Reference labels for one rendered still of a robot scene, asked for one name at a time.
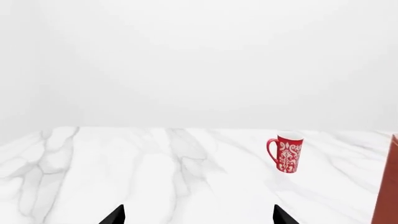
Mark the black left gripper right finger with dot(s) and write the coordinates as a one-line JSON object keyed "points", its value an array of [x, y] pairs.
{"points": [[282, 217]]}

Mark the red white patterned mug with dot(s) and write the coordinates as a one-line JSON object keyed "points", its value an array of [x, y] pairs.
{"points": [[288, 154]]}

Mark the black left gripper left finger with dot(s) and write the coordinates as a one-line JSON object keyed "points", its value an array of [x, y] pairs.
{"points": [[115, 217]]}

